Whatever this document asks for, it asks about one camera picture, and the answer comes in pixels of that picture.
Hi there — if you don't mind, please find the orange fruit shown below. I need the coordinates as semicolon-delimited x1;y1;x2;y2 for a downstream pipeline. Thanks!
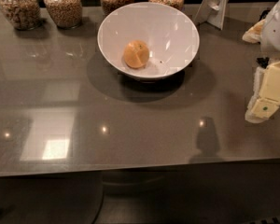
123;40;149;69

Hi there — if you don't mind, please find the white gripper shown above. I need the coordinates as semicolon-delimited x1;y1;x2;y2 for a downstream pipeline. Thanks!
242;0;280;123

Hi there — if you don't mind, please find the glass jar of grains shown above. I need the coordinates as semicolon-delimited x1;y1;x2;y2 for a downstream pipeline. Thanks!
44;0;82;29

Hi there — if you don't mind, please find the glass jar of nuts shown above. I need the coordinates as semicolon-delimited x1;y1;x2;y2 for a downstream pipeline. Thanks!
0;0;41;31

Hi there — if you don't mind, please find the white folded card stand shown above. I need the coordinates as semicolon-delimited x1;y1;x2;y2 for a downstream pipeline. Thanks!
193;0;229;30

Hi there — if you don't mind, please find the white ceramic bowl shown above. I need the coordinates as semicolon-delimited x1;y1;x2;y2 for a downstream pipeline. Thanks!
97;2;200;81

